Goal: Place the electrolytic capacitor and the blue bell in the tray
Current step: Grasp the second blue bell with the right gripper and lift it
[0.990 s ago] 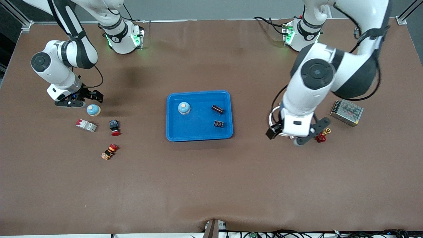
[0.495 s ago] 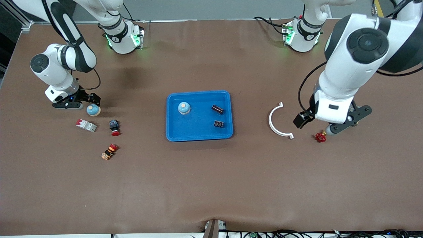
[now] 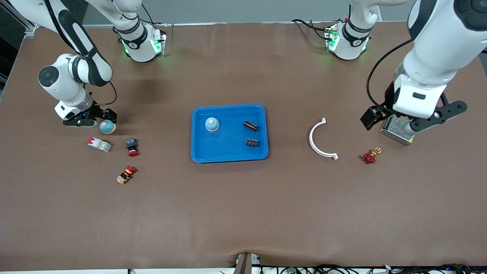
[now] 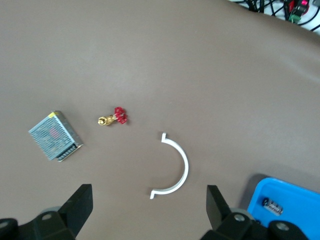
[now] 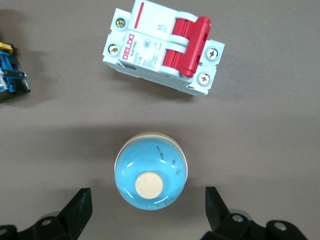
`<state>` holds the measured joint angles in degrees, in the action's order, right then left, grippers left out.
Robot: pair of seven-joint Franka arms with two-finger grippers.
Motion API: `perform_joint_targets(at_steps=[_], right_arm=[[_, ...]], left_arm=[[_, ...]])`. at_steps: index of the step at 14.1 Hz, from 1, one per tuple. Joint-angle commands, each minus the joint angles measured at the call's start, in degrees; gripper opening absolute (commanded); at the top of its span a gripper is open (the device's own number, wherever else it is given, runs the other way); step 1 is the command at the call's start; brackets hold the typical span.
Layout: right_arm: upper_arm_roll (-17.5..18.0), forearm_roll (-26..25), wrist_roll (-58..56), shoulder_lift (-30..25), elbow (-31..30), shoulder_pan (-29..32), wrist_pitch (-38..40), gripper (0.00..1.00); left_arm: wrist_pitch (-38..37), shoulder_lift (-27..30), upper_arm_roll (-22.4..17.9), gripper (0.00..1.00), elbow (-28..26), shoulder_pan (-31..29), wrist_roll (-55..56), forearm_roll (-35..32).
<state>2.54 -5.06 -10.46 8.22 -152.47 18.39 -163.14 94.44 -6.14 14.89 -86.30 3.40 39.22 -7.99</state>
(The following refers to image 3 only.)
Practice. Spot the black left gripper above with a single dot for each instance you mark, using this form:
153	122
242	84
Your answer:
388	99

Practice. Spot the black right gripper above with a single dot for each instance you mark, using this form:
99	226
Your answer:
97	111

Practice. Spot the blue dome call bell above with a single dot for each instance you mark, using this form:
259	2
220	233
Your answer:
108	128
212	125

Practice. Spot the long black electrolytic capacitor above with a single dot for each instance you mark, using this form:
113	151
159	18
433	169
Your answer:
250	126

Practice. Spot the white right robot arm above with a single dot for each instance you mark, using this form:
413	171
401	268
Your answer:
64	87

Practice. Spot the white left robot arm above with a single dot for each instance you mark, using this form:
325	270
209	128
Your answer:
430	57

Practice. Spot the blue plastic tray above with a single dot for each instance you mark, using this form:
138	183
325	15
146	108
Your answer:
228	152

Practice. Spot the metal mesh power supply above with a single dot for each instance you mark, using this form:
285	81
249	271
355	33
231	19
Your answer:
392	129

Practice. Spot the white red circuit breaker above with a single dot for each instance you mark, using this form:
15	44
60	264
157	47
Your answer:
99	144

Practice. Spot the red emergency stop button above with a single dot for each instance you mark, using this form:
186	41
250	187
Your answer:
132	146

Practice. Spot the brass valve red handwheel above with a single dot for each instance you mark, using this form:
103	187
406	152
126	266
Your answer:
369	158

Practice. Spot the orange red push button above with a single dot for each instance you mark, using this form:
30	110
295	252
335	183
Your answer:
126	175

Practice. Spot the white semicircular pipe clamp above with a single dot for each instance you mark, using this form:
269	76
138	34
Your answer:
311	139

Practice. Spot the brown table mat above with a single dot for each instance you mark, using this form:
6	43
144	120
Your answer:
243	213

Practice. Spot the aluminium frame profile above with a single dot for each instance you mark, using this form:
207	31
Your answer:
31	30

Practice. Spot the metal clamp bracket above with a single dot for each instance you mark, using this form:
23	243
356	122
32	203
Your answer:
243	264

